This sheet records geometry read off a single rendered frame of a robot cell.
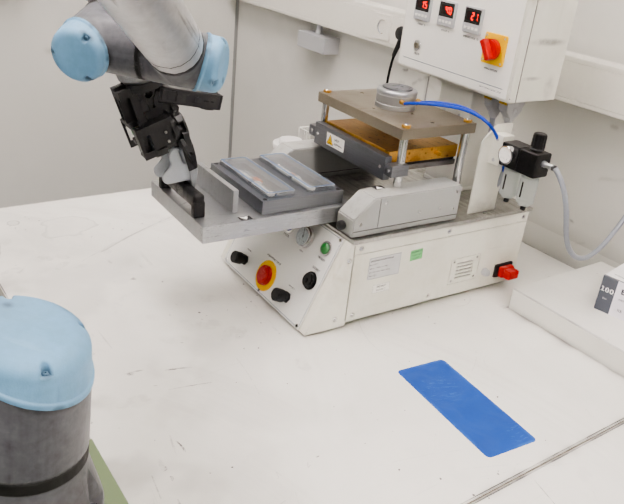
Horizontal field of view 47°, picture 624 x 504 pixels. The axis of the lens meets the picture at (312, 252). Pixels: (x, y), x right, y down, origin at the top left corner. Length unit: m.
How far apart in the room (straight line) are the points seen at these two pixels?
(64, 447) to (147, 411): 0.41
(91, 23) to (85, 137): 1.75
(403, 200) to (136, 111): 0.49
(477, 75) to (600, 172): 0.42
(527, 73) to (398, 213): 0.35
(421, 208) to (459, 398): 0.35
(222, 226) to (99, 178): 1.67
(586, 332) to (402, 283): 0.35
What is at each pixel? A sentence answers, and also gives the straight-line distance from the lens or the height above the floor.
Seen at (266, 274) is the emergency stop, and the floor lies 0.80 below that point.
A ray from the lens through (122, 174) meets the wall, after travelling 2.83.
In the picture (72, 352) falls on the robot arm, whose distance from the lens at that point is 0.66.
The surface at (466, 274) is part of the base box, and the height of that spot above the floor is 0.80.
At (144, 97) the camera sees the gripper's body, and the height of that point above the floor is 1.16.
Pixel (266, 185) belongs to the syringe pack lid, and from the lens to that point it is 1.24.
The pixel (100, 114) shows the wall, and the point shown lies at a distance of 2.73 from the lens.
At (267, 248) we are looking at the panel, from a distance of 1.41.
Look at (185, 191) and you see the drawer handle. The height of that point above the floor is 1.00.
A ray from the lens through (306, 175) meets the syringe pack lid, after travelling 1.30.
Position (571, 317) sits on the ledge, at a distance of 1.44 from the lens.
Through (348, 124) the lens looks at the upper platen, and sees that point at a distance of 1.45.
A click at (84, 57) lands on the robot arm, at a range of 0.98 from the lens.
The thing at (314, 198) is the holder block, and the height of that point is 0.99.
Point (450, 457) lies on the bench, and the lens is 1.09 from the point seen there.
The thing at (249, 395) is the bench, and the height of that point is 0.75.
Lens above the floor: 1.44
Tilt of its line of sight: 26 degrees down
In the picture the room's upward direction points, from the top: 6 degrees clockwise
